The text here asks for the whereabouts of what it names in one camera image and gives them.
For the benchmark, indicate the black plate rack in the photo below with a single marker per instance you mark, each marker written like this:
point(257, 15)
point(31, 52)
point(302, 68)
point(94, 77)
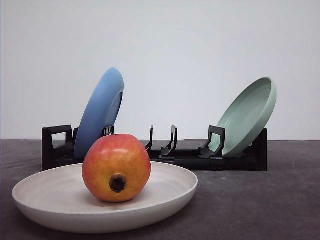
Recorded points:
point(58, 146)

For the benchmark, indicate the white plate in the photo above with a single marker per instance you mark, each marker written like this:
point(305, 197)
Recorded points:
point(59, 196)

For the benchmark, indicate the blue plate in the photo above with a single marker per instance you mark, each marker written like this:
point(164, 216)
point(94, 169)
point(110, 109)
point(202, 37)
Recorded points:
point(100, 110)

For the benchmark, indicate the mint green plate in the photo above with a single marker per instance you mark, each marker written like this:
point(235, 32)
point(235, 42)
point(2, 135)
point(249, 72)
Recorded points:
point(246, 116)

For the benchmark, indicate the red orange pomegranate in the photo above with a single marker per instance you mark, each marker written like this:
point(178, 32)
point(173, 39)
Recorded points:
point(117, 168)

